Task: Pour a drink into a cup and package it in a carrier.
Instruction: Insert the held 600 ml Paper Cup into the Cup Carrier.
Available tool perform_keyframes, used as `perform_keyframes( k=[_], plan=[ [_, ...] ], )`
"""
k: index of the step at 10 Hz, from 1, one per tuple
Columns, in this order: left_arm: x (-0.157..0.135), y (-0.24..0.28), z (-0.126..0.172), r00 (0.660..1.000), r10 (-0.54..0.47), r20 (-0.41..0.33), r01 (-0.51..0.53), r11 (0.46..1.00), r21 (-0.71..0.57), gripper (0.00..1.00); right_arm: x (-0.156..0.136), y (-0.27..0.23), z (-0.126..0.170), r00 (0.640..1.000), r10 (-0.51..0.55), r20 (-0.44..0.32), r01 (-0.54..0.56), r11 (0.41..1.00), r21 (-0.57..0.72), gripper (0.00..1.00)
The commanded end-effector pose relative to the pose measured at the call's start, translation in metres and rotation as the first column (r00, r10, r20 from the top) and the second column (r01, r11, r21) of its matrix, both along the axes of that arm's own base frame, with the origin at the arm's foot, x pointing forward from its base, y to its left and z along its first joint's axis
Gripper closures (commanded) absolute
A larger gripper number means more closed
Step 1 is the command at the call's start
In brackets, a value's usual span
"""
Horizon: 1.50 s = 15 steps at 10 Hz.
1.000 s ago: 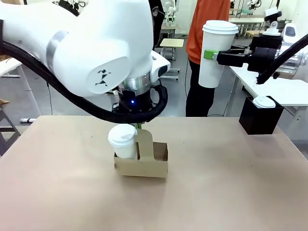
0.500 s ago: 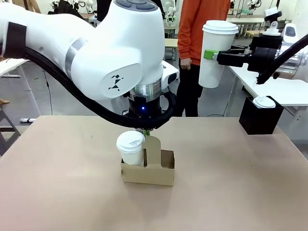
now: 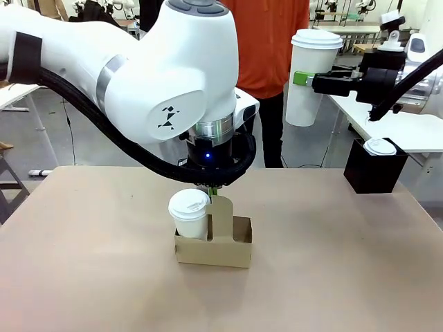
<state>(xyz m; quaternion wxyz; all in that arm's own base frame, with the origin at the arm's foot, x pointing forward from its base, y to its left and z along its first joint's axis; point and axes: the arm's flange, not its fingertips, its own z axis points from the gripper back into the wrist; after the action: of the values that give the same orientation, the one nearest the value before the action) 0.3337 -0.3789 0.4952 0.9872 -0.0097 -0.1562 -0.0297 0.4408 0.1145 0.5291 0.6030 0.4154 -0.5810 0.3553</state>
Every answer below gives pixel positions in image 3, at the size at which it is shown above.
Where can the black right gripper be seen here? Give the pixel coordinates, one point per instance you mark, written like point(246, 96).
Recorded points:
point(379, 76)

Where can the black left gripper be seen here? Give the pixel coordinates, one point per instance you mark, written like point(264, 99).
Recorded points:
point(207, 155)

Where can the small white lidded paper cup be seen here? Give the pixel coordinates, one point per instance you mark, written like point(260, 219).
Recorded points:
point(190, 221)

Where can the tall white lidded paper cup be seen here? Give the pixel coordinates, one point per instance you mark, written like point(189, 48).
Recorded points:
point(304, 103)

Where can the brown cardboard cup carrier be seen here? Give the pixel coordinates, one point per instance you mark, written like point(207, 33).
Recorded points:
point(214, 256)

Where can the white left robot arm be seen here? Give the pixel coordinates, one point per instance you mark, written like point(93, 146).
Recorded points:
point(155, 69)

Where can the white background lab table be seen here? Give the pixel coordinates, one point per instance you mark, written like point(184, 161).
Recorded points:
point(346, 27)

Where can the person in orange hoodie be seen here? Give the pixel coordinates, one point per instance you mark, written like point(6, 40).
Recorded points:
point(263, 52)

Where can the large white side table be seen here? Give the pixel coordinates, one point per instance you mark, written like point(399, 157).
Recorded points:
point(398, 131)

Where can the black trousers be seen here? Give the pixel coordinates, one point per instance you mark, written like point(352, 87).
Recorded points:
point(271, 131)

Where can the black square box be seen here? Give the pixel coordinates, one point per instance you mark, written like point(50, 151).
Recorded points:
point(373, 173)

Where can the white tube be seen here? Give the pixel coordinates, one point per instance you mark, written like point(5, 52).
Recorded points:
point(41, 172)

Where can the black hanging cloth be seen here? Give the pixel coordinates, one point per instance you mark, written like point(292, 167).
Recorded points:
point(93, 10)

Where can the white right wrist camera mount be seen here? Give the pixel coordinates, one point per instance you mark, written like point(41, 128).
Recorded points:
point(392, 20)

